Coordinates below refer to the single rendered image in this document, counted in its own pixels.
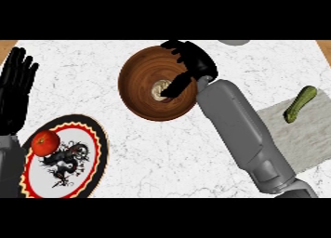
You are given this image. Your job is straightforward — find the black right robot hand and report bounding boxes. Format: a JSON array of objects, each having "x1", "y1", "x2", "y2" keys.
[{"x1": 160, "y1": 39, "x2": 220, "y2": 99}]

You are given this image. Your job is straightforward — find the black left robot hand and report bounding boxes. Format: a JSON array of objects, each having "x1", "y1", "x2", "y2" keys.
[{"x1": 0, "y1": 46, "x2": 42, "y2": 137}]

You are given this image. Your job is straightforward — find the pale cupcake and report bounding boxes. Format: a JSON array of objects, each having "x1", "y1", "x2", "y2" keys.
[{"x1": 151, "y1": 79, "x2": 174, "y2": 102}]

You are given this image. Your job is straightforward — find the brown wooden bowl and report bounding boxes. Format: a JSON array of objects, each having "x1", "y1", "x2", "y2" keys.
[{"x1": 117, "y1": 45, "x2": 201, "y2": 123}]

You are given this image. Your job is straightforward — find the pale grey placemat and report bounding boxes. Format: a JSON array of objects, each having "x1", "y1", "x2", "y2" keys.
[{"x1": 256, "y1": 88, "x2": 331, "y2": 175}]

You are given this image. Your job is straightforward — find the grey round object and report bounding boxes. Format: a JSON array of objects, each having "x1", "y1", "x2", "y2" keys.
[{"x1": 219, "y1": 39, "x2": 253, "y2": 46}]

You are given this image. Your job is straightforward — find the red tomato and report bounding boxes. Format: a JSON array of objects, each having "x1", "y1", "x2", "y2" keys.
[{"x1": 30, "y1": 129, "x2": 62, "y2": 157}]

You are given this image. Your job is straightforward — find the dragon print plate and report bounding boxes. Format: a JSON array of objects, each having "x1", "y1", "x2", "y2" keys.
[{"x1": 18, "y1": 113, "x2": 110, "y2": 199}]

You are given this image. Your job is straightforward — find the green cucumber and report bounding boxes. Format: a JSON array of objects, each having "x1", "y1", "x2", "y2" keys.
[{"x1": 282, "y1": 85, "x2": 319, "y2": 125}]

